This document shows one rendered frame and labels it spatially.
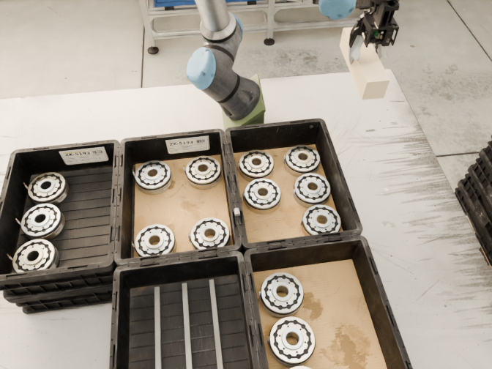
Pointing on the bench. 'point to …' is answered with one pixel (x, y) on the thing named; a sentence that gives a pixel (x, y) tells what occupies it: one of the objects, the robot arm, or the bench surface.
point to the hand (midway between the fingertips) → (363, 57)
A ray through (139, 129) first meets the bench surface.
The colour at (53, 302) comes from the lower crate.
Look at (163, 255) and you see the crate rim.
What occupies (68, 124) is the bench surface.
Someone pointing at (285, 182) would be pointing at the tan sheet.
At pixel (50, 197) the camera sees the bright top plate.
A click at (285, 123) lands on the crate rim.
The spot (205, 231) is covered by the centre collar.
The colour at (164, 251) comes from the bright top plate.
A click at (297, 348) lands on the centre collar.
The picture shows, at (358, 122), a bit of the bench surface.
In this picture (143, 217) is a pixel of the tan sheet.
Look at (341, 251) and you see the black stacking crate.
